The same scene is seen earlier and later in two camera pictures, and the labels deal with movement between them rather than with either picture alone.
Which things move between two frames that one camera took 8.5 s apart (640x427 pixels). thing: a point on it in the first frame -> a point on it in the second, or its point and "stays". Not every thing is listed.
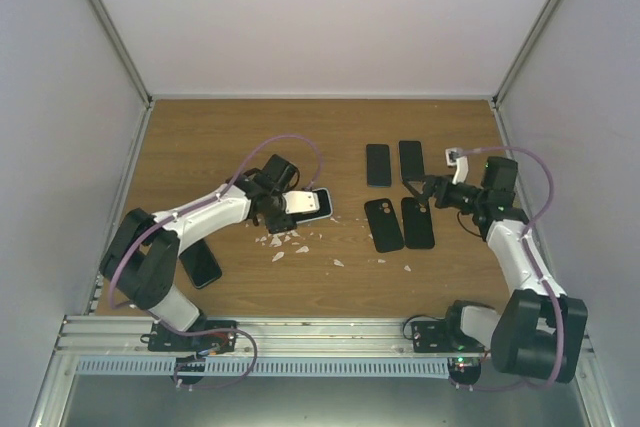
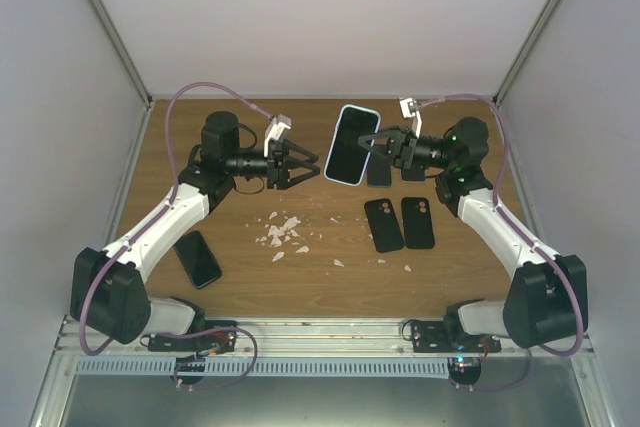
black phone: x=200 y=265 stays
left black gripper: x=275 y=225 -> x=279 y=174
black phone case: x=418 y=223 stays
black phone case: x=384 y=225 stays
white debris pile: x=277 y=239 stays
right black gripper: x=442 y=181 -> x=404 y=139
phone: x=325 y=204 -> x=347 y=158
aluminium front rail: x=122 y=336 stays
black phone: x=378 y=165 stays
